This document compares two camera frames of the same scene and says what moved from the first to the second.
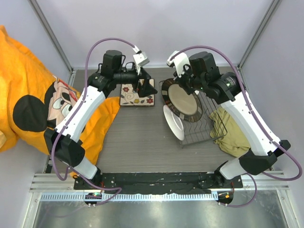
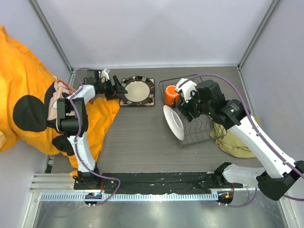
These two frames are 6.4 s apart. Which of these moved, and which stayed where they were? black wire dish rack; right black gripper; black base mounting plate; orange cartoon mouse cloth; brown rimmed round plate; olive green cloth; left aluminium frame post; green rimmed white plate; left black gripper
Moved: left black gripper; right black gripper; brown rimmed round plate
Stayed: black base mounting plate; orange cartoon mouse cloth; olive green cloth; black wire dish rack; left aluminium frame post; green rimmed white plate
